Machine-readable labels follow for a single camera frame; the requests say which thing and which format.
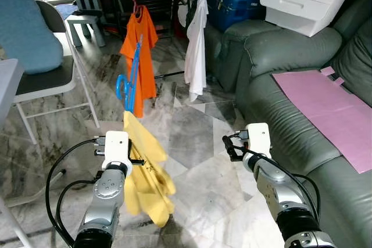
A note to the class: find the yellow garment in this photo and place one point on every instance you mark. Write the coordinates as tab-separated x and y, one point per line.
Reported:
148	190

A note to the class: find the blue plastic hanger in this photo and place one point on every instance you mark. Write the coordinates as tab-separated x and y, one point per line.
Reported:
134	76

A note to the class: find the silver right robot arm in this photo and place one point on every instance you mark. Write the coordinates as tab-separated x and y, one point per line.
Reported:
279	190

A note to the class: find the dark green leather sofa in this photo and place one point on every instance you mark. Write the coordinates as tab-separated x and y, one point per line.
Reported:
290	114

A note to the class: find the pink paper sheet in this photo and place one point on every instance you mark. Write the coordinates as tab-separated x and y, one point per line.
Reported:
331	114

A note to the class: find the white t-shirt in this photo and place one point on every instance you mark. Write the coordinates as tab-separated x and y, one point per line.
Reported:
196	50

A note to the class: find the white grey folding chair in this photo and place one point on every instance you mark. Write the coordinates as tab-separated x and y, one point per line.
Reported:
46	82

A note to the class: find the orange t-shirt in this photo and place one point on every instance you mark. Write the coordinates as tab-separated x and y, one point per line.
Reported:
145	27

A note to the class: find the white plastic folding table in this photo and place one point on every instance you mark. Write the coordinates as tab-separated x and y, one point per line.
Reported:
9	85

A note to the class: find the dark blue storage box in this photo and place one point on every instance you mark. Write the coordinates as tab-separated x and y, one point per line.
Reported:
232	4

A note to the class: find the light blue cushion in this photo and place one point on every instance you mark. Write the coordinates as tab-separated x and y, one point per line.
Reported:
29	33

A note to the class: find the white printer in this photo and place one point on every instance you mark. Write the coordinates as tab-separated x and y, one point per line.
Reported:
302	4

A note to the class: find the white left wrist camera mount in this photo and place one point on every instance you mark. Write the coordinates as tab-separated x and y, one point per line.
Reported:
116	146

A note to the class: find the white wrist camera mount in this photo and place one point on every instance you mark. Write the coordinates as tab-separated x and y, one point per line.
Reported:
116	146
260	137

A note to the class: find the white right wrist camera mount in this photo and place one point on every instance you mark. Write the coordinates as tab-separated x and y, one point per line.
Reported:
260	137

